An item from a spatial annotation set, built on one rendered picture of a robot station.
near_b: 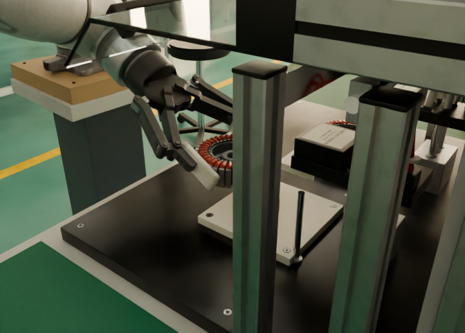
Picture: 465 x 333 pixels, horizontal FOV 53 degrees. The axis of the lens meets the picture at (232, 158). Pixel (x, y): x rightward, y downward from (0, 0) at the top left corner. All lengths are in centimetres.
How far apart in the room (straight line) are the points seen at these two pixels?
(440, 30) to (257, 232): 22
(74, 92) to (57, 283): 64
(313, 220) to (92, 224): 31
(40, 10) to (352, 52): 45
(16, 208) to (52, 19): 167
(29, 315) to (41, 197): 173
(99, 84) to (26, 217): 110
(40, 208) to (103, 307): 167
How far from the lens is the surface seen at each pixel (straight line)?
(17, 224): 216
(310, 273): 58
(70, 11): 68
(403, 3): 26
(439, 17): 26
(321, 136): 56
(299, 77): 39
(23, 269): 67
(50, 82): 125
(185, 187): 74
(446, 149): 81
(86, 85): 119
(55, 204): 224
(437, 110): 75
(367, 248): 35
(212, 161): 63
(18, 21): 65
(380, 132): 31
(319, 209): 67
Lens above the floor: 115
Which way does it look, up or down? 28 degrees down
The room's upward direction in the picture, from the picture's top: straight up
